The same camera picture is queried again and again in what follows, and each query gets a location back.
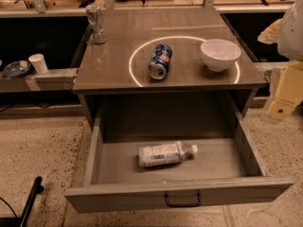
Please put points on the clear plastic bottle blue label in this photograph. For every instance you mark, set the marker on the clear plastic bottle blue label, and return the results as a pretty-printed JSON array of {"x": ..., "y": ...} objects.
[{"x": 165, "y": 154}]

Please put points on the blue soda can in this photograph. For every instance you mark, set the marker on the blue soda can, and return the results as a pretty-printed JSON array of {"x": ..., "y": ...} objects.
[{"x": 160, "y": 59}]

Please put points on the dark round plate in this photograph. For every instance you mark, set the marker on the dark round plate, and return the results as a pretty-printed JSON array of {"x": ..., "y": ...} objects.
[{"x": 17, "y": 69}]

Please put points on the black drawer handle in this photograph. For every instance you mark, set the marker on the black drawer handle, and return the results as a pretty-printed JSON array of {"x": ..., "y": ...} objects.
[{"x": 183, "y": 200}]

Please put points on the open grey top drawer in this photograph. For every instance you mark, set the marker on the open grey top drawer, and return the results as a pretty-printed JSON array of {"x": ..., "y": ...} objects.
[{"x": 226, "y": 170}]

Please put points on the grey cabinet with counter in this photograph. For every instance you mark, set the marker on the grey cabinet with counter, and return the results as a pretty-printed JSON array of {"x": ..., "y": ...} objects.
[{"x": 121, "y": 64}]

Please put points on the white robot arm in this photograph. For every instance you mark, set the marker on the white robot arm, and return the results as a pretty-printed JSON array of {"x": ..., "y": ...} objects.
[{"x": 290, "y": 40}]

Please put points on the white ceramic bowl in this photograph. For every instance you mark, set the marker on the white ceramic bowl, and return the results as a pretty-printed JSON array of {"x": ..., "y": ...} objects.
[{"x": 219, "y": 54}]

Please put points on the black stand on floor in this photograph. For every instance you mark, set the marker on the black stand on floor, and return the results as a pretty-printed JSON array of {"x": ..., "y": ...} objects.
[{"x": 21, "y": 221}]

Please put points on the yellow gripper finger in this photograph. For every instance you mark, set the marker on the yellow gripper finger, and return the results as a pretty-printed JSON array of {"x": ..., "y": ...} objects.
[
  {"x": 286, "y": 91},
  {"x": 270, "y": 34}
]

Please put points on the silver metal can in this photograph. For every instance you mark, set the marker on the silver metal can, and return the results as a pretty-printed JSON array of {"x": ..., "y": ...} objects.
[{"x": 94, "y": 16}]

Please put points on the low side shelf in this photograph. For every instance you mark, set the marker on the low side shelf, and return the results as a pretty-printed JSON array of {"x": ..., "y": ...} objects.
[{"x": 53, "y": 80}]

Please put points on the white paper cup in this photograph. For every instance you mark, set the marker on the white paper cup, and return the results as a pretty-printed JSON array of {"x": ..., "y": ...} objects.
[{"x": 38, "y": 62}]

